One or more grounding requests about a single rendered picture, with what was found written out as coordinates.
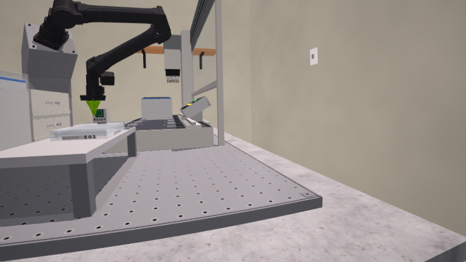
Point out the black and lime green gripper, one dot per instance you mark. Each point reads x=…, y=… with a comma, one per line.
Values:
x=93, y=98

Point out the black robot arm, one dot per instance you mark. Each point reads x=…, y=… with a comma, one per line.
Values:
x=65, y=14

